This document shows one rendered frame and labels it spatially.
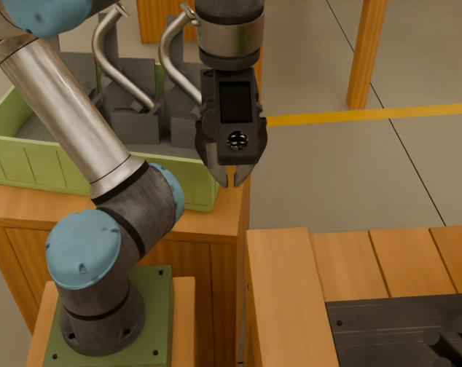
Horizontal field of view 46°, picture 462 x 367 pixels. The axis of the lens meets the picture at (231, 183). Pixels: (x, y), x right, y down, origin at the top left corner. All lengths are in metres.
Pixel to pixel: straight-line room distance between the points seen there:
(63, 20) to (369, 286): 0.85
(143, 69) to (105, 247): 0.77
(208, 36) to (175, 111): 0.93
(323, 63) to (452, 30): 1.03
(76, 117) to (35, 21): 0.39
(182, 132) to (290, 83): 1.89
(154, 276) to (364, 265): 0.45
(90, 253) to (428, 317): 0.65
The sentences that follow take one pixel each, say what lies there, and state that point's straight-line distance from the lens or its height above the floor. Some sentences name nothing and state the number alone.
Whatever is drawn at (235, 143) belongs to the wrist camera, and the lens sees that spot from 0.59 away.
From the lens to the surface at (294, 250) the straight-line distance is 1.18.
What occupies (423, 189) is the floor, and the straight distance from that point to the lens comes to 2.74.
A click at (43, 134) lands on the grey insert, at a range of 1.63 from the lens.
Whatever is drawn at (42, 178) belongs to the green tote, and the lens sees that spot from 1.50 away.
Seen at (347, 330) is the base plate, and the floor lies 0.90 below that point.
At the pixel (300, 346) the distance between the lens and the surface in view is 1.05.
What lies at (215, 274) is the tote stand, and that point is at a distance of 1.47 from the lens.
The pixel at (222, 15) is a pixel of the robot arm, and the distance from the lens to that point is 0.58.
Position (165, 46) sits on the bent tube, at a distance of 1.44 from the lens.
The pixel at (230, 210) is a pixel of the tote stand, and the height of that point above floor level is 0.79.
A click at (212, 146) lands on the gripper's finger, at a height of 1.36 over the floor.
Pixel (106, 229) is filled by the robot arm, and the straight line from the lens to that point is 0.86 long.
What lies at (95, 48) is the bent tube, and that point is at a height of 1.09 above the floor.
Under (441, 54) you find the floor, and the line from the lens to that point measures 3.83.
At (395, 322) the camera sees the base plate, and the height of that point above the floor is 0.90.
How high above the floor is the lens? 1.81
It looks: 44 degrees down
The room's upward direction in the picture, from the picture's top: straight up
